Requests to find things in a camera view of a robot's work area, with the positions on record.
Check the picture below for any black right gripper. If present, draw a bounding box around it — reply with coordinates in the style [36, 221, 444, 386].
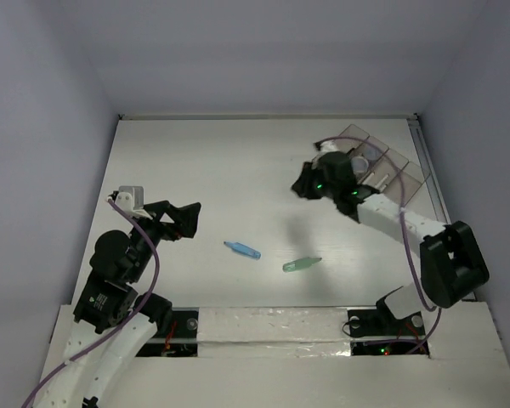
[293, 160, 340, 200]

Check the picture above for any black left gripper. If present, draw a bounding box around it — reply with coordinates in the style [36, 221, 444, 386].
[128, 198, 201, 280]

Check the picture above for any clear jar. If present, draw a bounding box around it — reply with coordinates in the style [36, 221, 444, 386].
[350, 156, 370, 177]
[362, 145, 382, 162]

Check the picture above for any blue utility knife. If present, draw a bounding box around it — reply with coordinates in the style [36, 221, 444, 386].
[224, 241, 261, 260]

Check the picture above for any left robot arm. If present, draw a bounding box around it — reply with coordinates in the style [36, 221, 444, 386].
[23, 188, 201, 407]

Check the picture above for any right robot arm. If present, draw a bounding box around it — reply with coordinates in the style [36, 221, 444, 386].
[292, 151, 490, 333]

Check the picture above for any clear four-compartment organizer tray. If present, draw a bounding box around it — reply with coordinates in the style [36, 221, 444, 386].
[334, 124, 430, 205]

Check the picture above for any green utility knife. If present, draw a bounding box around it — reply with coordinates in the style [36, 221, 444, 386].
[282, 257, 322, 273]

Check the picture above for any white front board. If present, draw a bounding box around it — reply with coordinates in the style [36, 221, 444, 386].
[31, 303, 510, 408]

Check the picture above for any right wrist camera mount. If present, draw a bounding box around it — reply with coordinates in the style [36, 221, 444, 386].
[314, 140, 340, 155]

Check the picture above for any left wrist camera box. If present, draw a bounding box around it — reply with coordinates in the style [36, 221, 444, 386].
[109, 185, 145, 216]

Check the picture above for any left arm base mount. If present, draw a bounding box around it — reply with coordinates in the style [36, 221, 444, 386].
[137, 308, 199, 358]

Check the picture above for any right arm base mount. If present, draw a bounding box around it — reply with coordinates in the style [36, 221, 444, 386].
[342, 300, 430, 356]

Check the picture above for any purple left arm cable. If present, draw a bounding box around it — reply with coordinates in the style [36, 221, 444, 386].
[20, 199, 162, 408]

